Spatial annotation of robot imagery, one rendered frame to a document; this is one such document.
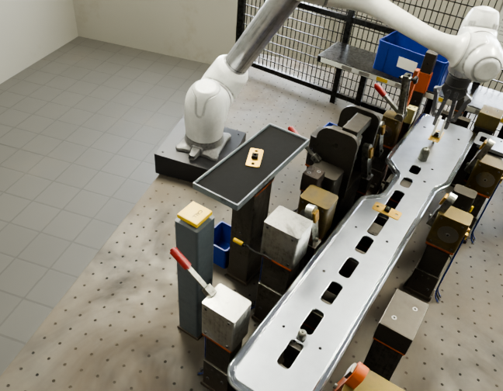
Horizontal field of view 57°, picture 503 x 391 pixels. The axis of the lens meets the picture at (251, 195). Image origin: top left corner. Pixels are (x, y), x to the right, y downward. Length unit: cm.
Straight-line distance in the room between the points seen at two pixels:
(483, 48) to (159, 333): 121
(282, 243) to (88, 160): 227
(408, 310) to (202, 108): 104
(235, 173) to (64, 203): 187
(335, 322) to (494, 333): 68
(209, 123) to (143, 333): 81
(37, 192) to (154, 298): 171
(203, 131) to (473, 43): 96
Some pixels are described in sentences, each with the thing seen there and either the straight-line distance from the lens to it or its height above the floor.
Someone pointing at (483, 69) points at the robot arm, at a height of 139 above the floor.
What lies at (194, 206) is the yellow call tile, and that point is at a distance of 112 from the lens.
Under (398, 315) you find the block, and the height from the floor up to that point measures 103.
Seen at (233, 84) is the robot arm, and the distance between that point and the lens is 192.
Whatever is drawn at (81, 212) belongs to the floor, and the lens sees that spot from 289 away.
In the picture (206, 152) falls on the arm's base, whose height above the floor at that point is 81.
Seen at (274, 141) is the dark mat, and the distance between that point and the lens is 136.
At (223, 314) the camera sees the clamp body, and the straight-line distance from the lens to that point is 104.
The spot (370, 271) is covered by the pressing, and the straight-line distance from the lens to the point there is 126.
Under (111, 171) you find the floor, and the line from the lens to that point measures 316.
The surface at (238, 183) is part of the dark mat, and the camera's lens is 119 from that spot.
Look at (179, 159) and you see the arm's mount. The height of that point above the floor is 79.
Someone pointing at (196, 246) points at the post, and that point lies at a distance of 112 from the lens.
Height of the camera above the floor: 191
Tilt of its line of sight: 40 degrees down
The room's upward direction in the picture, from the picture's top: 6 degrees clockwise
